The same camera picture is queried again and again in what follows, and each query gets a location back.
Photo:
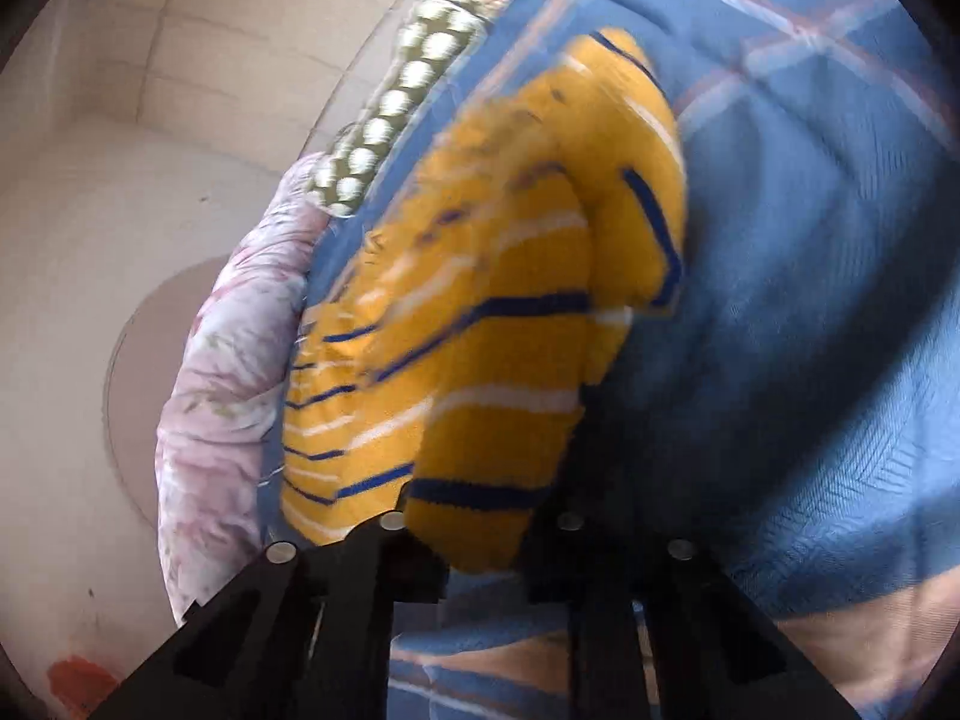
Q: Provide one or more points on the yellow striped sweater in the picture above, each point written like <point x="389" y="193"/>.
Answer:
<point x="487" y="390"/>

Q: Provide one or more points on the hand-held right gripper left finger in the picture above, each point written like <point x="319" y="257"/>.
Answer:
<point x="397" y="562"/>

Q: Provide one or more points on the pink floral quilt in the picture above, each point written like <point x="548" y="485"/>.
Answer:
<point x="217" y="427"/>

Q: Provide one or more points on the orange object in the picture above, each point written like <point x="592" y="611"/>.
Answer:
<point x="82" y="686"/>

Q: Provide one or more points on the green dotted bolster pillow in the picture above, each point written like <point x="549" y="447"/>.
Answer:
<point x="375" y="142"/>

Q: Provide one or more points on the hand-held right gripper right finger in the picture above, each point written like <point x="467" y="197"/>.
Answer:
<point x="555" y="562"/>

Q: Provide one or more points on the blue plaid bed sheet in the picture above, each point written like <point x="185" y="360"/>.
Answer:
<point x="787" y="315"/>

